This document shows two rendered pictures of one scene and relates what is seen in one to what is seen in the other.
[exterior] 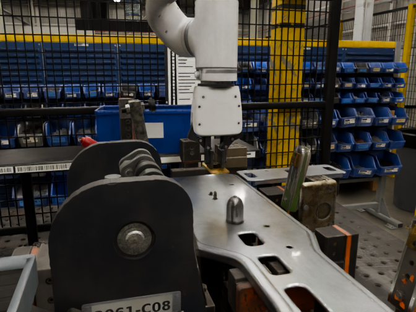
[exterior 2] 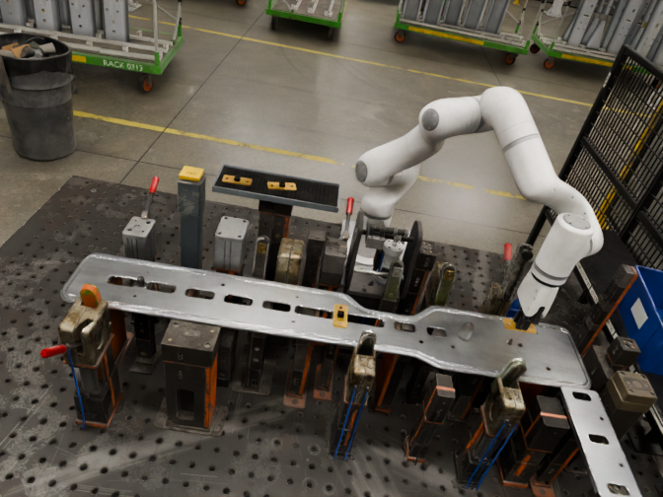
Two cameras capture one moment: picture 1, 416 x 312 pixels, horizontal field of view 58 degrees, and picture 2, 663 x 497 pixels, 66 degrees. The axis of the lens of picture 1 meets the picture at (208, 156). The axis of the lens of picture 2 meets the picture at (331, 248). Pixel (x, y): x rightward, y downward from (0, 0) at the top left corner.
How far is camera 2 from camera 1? 1.40 m
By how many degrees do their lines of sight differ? 92
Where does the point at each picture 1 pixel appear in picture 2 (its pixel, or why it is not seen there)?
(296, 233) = (438, 354)
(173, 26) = not seen: hidden behind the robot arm
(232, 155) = (617, 384)
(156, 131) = (640, 319)
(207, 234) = (445, 316)
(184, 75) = not seen: outside the picture
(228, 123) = (525, 302)
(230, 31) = (550, 245)
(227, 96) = (534, 285)
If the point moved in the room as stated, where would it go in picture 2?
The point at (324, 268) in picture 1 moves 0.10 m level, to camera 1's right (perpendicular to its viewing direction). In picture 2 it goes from (394, 341) to (384, 369)
